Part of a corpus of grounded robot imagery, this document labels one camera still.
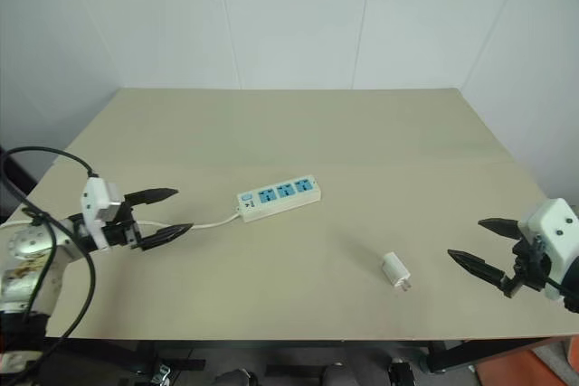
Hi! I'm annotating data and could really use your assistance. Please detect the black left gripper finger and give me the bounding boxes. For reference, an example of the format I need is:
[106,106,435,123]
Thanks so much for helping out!
[130,221,195,253]
[122,186,179,208]

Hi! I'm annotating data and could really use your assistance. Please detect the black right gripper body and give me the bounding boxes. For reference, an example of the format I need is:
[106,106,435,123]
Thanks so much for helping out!
[499,234,552,301]

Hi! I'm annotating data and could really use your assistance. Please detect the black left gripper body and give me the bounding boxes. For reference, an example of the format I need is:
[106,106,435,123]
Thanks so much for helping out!
[97,202,143,252]

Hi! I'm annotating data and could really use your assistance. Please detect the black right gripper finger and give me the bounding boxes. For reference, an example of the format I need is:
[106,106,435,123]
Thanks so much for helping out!
[478,217,522,240]
[446,248,506,290]

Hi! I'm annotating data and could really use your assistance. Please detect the white plug adapter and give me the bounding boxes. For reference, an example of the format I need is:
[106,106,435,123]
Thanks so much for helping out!
[380,250,414,296]

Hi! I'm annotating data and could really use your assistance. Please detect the white power strip blue sockets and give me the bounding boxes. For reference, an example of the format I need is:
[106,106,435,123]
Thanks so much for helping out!
[235,173,323,224]

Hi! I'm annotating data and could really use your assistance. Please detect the orange box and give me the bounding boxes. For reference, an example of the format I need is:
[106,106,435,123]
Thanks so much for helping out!
[472,343,579,386]

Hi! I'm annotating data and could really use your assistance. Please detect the black caster wheel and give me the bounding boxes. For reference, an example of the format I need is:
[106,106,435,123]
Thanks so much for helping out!
[387,357,414,386]

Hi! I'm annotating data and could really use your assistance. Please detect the dark rounded shape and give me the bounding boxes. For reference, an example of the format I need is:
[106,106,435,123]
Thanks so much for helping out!
[215,369,255,386]
[321,363,359,386]

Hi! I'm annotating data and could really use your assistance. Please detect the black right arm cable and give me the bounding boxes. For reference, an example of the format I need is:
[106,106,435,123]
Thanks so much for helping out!
[544,276,579,302]

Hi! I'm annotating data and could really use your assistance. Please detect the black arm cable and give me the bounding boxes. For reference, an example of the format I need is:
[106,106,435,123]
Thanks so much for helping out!
[544,276,579,302]
[0,146,100,386]

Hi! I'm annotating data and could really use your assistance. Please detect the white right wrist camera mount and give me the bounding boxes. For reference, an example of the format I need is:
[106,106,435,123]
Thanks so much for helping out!
[517,198,579,302]

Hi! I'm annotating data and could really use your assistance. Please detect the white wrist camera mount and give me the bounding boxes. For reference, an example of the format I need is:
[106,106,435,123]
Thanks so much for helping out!
[517,198,579,302]
[80,176,125,252]

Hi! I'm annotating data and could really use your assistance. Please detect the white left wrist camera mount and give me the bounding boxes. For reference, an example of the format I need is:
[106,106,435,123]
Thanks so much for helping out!
[80,176,125,252]

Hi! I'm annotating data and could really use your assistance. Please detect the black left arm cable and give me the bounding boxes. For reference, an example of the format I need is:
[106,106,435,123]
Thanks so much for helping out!
[0,146,100,386]

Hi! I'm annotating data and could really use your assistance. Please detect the metal caster bracket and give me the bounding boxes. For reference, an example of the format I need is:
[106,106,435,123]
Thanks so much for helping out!
[151,361,176,386]

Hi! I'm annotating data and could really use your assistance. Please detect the black metal table frame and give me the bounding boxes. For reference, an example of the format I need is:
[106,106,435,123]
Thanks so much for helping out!
[43,335,579,376]

